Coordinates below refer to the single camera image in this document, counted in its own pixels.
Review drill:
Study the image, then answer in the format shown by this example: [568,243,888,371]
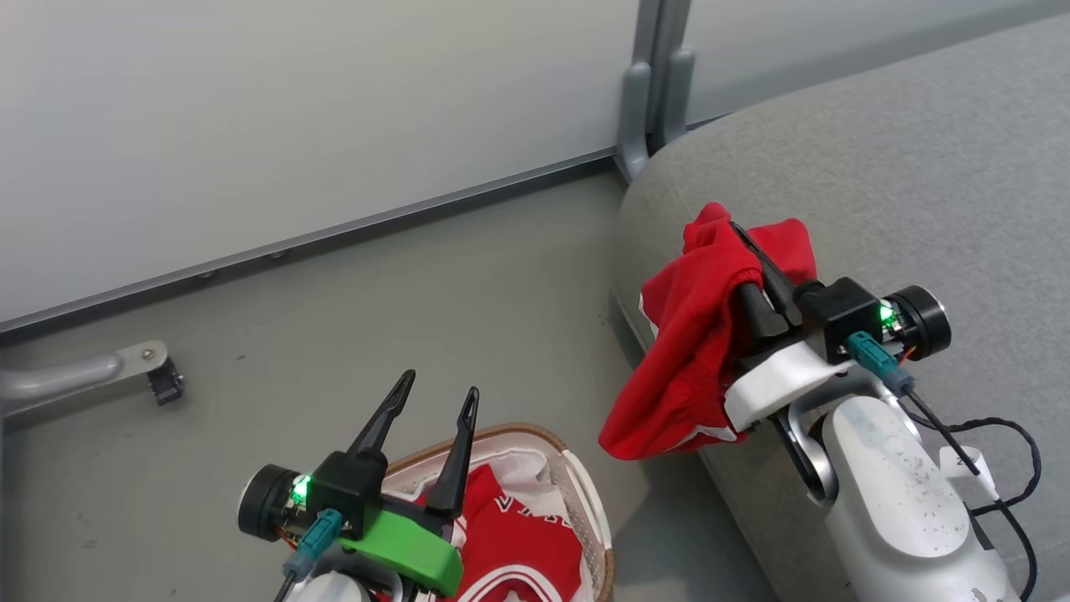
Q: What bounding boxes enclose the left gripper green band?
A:
[311,369,481,597]

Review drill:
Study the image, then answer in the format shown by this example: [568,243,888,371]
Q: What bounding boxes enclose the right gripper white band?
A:
[724,221,889,432]

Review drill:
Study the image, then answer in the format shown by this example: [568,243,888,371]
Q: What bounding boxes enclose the red shorts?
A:
[599,202,818,462]

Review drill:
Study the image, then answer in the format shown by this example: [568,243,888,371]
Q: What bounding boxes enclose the laundry basket brown rim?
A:
[380,422,615,602]

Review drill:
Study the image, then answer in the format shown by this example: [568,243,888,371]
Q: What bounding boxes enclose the white fabric garment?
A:
[391,447,571,507]

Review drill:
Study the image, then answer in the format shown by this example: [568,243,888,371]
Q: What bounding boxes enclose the red jersey white print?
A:
[418,464,586,602]

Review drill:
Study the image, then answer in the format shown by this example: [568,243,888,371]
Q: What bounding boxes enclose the grey fabric sofa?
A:
[610,13,1070,602]

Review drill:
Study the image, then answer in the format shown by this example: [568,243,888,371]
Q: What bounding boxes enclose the black foot pad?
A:
[147,358,185,407]

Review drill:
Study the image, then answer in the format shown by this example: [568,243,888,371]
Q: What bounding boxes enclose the grey metal support leg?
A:
[0,339,168,419]

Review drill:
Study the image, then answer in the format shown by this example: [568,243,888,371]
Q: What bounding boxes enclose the teal cable connector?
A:
[283,508,345,582]
[844,331,916,395]

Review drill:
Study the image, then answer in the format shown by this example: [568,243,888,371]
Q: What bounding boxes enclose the grey aluminium floor rail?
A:
[0,146,624,337]

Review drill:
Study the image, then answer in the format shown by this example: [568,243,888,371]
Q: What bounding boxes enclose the grey partition post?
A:
[617,0,696,183]

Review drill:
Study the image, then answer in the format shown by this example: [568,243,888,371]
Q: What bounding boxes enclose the white cable label tag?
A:
[939,446,1000,503]

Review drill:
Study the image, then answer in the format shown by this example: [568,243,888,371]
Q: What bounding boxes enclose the black braided cable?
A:
[901,389,1043,602]

